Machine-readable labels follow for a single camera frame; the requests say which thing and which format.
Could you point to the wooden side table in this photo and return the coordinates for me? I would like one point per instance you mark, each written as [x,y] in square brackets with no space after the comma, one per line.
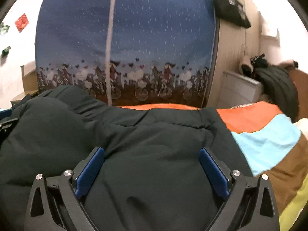
[30,82]

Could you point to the large black padded jacket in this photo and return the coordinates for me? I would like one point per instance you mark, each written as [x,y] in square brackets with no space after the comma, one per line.
[57,130]

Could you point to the black quilted jacket on headboard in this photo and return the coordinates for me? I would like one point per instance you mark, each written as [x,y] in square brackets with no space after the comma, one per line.
[277,83]

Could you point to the green wall hook ornament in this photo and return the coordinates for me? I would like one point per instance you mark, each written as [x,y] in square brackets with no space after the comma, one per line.
[5,52]

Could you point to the blue fabric wardrobe with bicycles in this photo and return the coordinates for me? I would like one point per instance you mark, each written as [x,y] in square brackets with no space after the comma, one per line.
[129,52]

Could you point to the black hanging tote bag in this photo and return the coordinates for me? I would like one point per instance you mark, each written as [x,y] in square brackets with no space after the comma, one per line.
[232,11]

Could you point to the white wall air conditioner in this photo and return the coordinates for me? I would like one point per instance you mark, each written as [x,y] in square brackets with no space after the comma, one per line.
[269,35]

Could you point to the colourful striped bed blanket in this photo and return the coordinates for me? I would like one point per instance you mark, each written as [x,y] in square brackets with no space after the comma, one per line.
[272,144]

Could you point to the red paper wall decoration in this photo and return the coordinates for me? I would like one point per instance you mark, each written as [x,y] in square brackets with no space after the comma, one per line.
[21,22]

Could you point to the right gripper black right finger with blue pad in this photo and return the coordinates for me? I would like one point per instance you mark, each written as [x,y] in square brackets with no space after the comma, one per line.
[248,203]

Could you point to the dark wall sticker cluster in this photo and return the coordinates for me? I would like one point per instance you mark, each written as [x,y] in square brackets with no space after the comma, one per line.
[4,28]

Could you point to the white drawer cabinet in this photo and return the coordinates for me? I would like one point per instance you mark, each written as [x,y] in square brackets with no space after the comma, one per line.
[238,90]

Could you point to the wooden bed headboard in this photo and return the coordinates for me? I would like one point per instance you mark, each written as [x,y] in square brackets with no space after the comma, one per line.
[300,80]

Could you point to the beige and black plush item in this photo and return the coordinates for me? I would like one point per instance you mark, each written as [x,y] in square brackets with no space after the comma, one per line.
[245,66]

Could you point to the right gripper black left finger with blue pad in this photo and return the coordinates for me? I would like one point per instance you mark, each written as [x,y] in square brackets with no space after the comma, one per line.
[55,203]

